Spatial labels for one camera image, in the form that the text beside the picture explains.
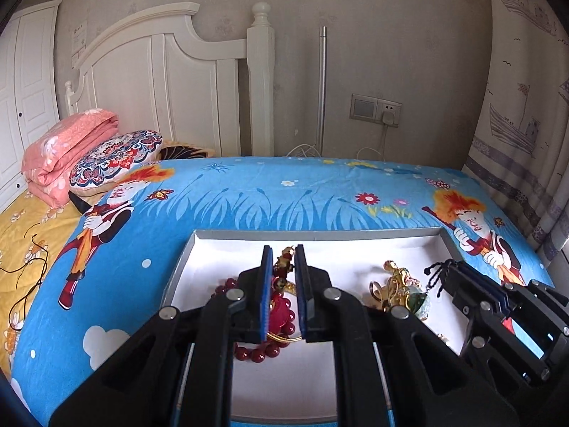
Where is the gold bangle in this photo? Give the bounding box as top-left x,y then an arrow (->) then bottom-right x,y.
267,280 -> 301,344

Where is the red flower hair clip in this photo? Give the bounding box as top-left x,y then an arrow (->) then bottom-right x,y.
268,293 -> 295,336

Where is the dark red bead bracelet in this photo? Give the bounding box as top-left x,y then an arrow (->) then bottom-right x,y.
214,276 -> 297,364

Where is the gold bamboo link bracelet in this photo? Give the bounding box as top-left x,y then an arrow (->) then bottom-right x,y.
368,259 -> 424,312

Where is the pale jade pendant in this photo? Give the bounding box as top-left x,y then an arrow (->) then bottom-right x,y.
406,292 -> 430,321

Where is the double ring flower brooch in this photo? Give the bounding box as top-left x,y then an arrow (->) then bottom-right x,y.
368,280 -> 392,311

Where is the grey white jewelry tray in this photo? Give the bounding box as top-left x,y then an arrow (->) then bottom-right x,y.
162,228 -> 463,425

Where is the ship print curtain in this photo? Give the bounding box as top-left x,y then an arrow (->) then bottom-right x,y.
464,0 -> 568,264

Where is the blue cartoon tablecloth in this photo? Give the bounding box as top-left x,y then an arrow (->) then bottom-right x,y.
12,157 -> 549,423

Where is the patterned pillow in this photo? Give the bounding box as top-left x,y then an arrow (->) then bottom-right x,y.
69,129 -> 164,197

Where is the white bed headboard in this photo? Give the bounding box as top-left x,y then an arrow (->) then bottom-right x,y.
65,2 -> 275,157

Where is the yellow floral bedsheet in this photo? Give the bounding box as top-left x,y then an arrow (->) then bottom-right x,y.
0,191 -> 80,377

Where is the metal pole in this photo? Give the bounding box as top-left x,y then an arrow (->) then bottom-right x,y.
317,25 -> 328,154

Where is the folded pink quilt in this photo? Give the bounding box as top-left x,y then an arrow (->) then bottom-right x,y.
21,108 -> 119,208

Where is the white wardrobe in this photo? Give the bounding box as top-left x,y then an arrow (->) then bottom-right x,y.
0,0 -> 61,209

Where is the white power cable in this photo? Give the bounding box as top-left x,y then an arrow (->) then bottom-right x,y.
355,123 -> 393,161

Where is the wall switch and socket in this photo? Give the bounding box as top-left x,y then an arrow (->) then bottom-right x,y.
349,94 -> 402,127

